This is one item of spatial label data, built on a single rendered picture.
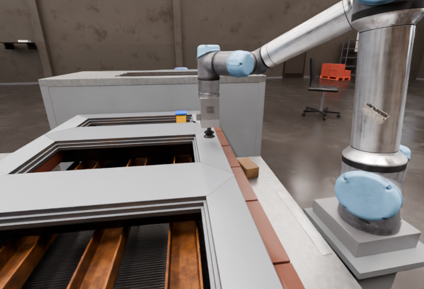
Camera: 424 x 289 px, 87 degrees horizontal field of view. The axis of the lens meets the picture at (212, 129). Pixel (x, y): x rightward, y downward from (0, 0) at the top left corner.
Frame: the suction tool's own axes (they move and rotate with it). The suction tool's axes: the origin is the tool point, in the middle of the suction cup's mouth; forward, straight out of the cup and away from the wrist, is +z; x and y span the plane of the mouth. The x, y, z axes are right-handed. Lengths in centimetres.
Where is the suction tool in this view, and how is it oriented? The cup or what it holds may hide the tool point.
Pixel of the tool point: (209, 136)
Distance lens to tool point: 83.2
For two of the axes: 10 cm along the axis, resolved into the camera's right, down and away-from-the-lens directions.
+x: 9.9, -0.4, 1.1
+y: 1.2, 3.2, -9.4
